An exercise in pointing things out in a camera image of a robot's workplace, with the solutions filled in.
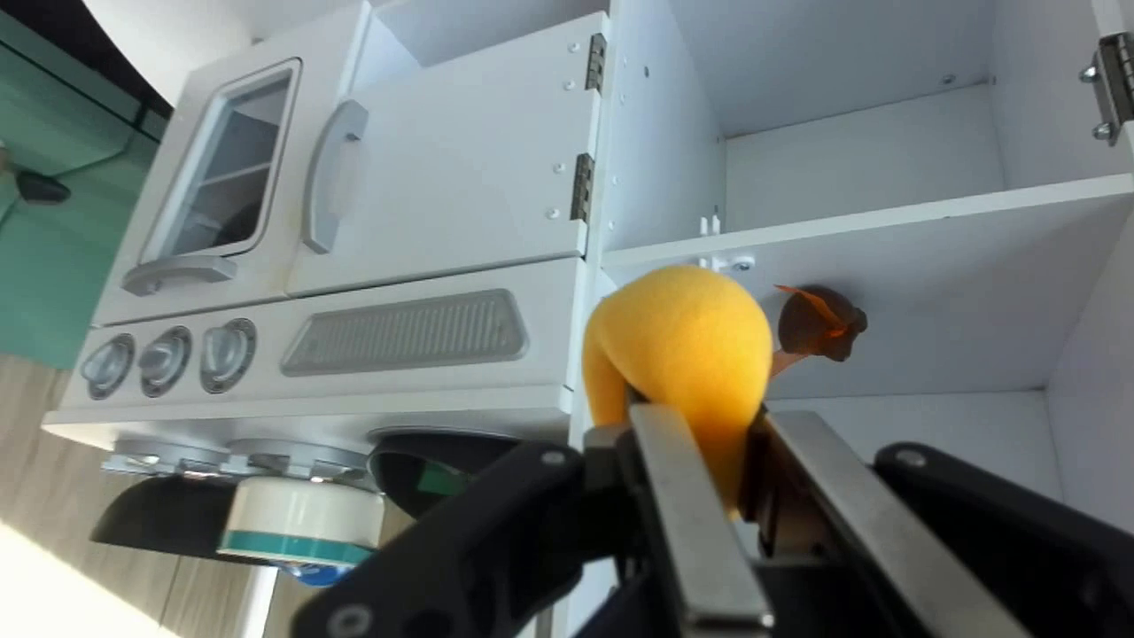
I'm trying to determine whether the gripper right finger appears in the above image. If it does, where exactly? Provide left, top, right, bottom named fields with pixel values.
left=755, top=402, right=1134, bottom=638

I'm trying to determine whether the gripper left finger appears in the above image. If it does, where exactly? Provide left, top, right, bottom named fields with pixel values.
left=286, top=399, right=780, bottom=638

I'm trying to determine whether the yellow round toy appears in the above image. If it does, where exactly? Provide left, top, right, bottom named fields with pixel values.
left=581, top=263, right=780, bottom=510

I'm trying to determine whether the small brown toy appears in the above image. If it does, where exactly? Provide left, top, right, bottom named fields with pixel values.
left=774, top=279, right=872, bottom=382

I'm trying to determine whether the black toy pot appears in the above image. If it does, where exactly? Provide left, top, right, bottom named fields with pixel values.
left=369, top=427, right=525, bottom=523

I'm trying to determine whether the white plastic pot teal stripe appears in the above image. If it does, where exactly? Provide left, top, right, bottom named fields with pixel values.
left=212, top=473, right=389, bottom=569

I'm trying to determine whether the white plastic door catch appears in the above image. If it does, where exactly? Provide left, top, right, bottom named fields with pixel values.
left=695, top=210, right=760, bottom=275

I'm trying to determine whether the white toy kitchen cabinet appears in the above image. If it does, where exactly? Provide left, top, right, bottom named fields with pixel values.
left=40, top=0, right=1134, bottom=638

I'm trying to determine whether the grey stove knob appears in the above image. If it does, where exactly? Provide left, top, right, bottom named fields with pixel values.
left=78, top=334, right=137, bottom=399
left=194, top=314, right=260, bottom=395
left=137, top=327, right=194, bottom=399

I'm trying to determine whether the silver door hinge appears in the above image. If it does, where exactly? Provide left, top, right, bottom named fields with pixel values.
left=1076, top=33, right=1134, bottom=150

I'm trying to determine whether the black frying pan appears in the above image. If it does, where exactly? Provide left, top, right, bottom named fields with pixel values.
left=90, top=471, right=286, bottom=558

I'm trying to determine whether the white oven door with window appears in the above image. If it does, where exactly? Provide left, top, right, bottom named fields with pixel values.
left=117, top=57, right=304, bottom=297

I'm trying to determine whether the green sofa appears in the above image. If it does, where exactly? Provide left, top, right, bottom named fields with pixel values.
left=0, top=10, right=174, bottom=375

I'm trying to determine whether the small black device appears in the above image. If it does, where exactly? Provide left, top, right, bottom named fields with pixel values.
left=6, top=165, right=75, bottom=206

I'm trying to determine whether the white cupboard door grey handle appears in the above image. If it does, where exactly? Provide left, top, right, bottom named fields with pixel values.
left=279, top=10, right=612, bottom=297

